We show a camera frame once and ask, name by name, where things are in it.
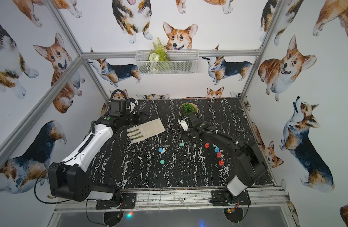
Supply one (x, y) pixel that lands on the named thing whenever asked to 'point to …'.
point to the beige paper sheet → (140, 132)
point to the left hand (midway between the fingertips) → (148, 114)
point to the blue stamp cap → (216, 149)
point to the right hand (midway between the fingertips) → (182, 134)
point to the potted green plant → (187, 108)
